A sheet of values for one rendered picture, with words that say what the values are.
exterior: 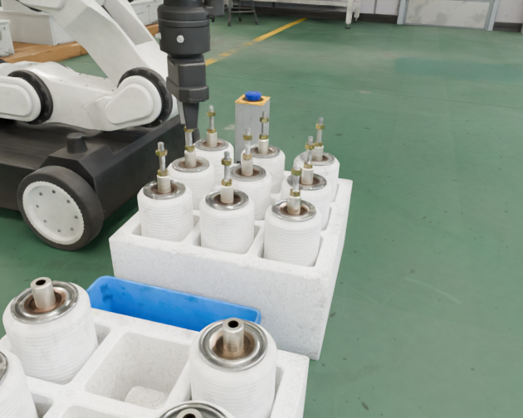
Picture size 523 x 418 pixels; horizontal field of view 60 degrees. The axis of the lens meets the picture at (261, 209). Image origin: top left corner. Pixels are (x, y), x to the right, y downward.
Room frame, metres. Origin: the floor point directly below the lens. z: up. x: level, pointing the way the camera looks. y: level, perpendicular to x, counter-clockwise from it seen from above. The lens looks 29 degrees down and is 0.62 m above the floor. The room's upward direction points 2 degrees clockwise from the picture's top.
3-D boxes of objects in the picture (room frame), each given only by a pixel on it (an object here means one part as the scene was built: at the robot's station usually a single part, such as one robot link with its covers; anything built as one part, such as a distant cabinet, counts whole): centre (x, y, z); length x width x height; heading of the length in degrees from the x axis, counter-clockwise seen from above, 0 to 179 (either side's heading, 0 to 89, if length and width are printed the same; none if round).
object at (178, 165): (0.84, 0.14, 0.25); 0.08 x 0.08 x 0.01
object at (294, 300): (0.81, 0.03, 0.09); 0.39 x 0.39 x 0.18; 75
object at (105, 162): (1.23, 0.62, 0.19); 0.64 x 0.52 x 0.33; 73
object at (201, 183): (0.84, 0.14, 0.16); 0.10 x 0.10 x 0.18
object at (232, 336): (0.36, 0.03, 0.26); 0.02 x 0.02 x 0.03
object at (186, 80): (0.84, 0.15, 0.45); 0.13 x 0.10 x 0.12; 26
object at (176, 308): (0.55, 0.15, 0.06); 0.30 x 0.11 x 0.12; 75
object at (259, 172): (0.81, 0.03, 0.25); 0.08 x 0.08 x 0.01
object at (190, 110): (0.82, 0.13, 0.36); 0.03 x 0.02 x 0.06; 116
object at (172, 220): (0.73, 0.17, 0.16); 0.10 x 0.10 x 0.18
